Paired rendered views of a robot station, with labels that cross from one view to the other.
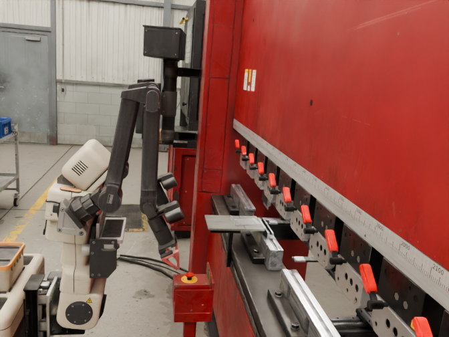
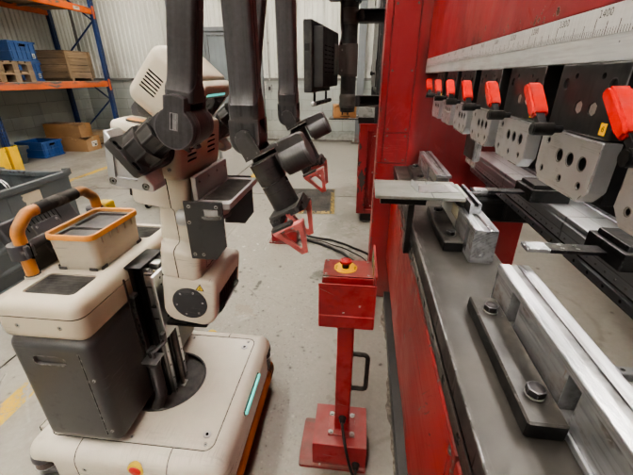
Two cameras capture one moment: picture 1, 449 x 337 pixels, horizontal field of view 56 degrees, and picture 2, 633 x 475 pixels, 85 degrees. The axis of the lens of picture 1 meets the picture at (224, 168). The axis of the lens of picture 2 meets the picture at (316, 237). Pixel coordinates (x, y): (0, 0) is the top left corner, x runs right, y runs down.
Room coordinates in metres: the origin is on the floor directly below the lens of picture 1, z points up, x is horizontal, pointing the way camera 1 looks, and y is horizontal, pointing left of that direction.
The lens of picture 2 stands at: (0.78, -0.07, 1.32)
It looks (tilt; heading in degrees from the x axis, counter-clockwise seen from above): 25 degrees down; 17
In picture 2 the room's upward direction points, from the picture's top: straight up
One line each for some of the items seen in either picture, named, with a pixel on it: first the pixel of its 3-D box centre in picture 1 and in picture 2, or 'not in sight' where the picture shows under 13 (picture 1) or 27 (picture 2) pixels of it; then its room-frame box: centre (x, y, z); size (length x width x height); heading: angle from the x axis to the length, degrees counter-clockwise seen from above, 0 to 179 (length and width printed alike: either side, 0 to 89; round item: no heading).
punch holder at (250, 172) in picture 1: (258, 160); (461, 98); (2.15, -0.17, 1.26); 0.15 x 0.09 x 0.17; 9
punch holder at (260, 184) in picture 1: (267, 169); (478, 102); (1.95, -0.21, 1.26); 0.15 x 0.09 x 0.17; 9
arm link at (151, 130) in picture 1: (150, 152); (240, 26); (1.42, 0.26, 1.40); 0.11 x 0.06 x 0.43; 11
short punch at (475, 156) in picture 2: (266, 197); (472, 149); (1.92, -0.21, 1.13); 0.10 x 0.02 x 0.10; 9
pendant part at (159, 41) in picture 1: (163, 90); (339, 39); (3.09, 0.49, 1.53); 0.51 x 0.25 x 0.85; 2
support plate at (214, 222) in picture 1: (233, 222); (415, 189); (1.90, -0.07, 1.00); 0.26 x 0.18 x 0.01; 99
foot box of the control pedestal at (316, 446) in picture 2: not in sight; (333, 434); (1.66, 0.13, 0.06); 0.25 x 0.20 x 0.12; 100
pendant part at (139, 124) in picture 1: (150, 104); (323, 58); (3.03, 0.57, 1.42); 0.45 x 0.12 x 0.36; 2
